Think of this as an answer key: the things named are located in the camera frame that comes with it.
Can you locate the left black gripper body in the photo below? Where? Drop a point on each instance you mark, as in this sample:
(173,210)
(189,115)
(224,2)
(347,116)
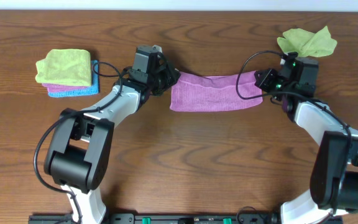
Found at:
(169,76)

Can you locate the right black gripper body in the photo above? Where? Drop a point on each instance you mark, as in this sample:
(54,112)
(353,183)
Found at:
(283,84)

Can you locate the purple microfiber cloth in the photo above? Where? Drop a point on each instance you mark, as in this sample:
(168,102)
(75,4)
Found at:
(194,93)

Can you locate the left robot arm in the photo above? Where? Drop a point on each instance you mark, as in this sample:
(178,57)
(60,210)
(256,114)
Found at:
(78,153)

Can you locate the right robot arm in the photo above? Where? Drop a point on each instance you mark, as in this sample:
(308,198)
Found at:
(333,190)

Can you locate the crumpled green cloth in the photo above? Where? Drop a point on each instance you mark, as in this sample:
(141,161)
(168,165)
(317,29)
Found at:
(307,44)

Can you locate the folded blue cloth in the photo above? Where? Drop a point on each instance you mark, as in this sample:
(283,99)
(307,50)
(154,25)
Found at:
(95,81)

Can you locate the folded green cloth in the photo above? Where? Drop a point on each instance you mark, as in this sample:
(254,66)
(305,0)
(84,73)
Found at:
(70,67)

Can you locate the folded purple cloth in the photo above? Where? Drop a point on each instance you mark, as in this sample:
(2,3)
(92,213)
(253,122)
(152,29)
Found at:
(55,88)

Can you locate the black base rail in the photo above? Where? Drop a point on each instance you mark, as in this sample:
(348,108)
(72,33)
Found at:
(128,218)

